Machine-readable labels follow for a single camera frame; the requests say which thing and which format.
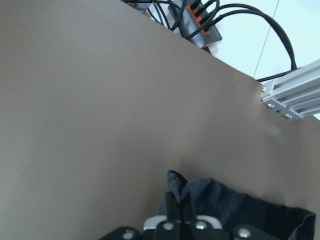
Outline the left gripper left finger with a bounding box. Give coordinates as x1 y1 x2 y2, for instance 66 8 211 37
143 192 181 240

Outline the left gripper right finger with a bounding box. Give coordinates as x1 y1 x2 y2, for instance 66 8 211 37
182 194 222 240

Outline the black printed t-shirt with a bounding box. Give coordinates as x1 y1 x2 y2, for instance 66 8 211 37
166 170 316 240

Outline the red black usb hub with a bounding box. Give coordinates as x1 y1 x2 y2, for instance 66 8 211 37
167 0 222 49

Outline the aluminium frame post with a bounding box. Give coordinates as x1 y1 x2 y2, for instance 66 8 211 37
260 60 320 121

